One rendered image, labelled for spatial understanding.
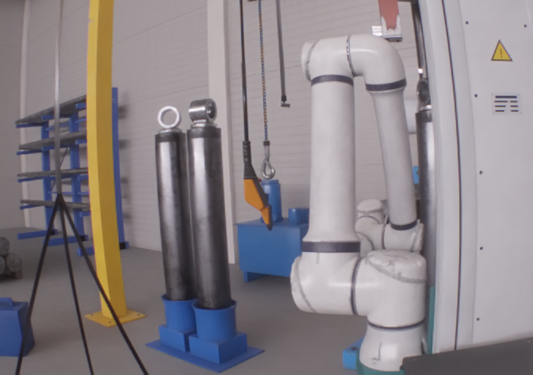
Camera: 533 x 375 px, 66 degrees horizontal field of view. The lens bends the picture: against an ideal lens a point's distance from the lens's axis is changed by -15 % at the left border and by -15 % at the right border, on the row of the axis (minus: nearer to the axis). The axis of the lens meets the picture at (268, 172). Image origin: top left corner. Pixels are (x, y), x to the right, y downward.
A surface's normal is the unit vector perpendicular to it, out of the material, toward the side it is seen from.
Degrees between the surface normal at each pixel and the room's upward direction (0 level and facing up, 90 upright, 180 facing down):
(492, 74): 90
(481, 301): 90
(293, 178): 90
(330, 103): 80
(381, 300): 92
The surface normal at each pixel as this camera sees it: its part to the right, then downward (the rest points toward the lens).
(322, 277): -0.44, -0.14
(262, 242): -0.62, 0.04
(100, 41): 0.78, -0.03
